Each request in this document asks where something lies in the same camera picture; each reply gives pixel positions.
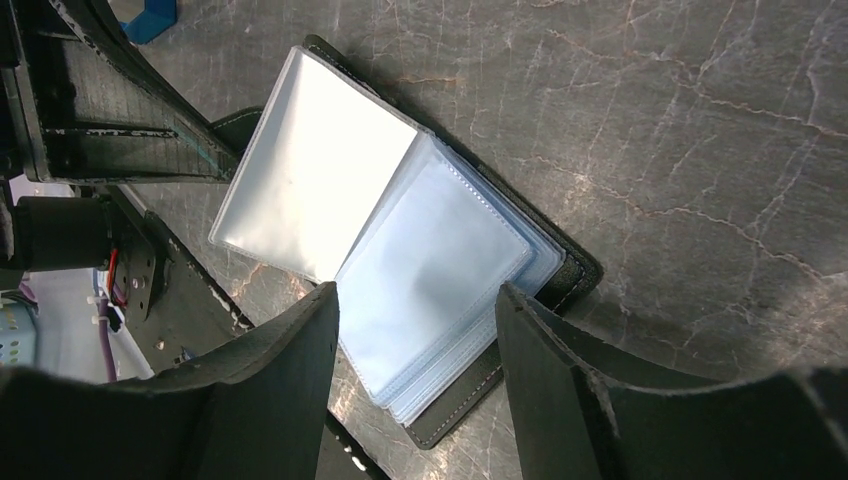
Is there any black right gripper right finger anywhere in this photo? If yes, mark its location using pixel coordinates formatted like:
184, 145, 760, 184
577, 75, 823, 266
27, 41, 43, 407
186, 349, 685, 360
496, 284, 847, 479

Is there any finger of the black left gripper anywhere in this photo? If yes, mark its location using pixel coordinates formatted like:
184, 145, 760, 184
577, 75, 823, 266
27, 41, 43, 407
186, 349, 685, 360
1, 1, 240, 185

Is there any blue toy block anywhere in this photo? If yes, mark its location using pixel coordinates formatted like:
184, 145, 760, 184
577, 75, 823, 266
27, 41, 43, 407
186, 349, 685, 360
109, 0, 178, 44

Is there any black card holder wallet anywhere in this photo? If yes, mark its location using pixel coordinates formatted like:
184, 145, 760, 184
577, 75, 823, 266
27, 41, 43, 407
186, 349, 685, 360
209, 35, 601, 450

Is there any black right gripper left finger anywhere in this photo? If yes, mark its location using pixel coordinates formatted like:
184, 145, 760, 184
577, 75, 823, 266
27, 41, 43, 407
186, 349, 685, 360
1, 282, 339, 479

